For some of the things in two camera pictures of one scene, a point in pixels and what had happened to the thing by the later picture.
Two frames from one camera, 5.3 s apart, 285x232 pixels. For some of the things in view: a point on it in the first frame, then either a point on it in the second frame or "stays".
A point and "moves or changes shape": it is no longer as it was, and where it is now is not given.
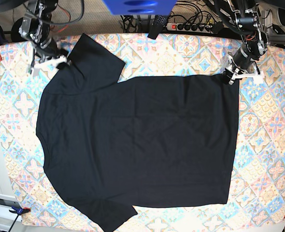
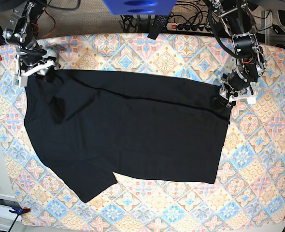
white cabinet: (1, 217) stays
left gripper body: (49, 50) to (32, 57)
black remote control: (159, 23) stays
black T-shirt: (109, 146) moves or changes shape
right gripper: (240, 61) to (231, 84)
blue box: (139, 7) stays
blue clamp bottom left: (19, 210) stays
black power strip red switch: (175, 27) stays
